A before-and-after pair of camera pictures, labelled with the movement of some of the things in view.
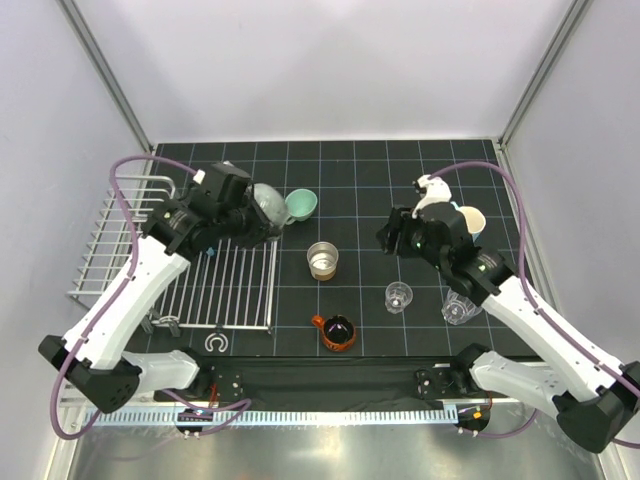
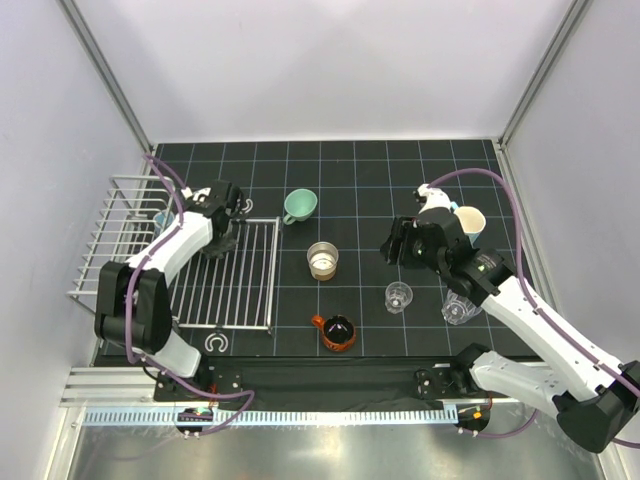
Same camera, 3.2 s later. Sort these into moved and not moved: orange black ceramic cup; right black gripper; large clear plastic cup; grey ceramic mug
Moved: grey ceramic mug
Not moved: right black gripper; large clear plastic cup; orange black ceramic cup
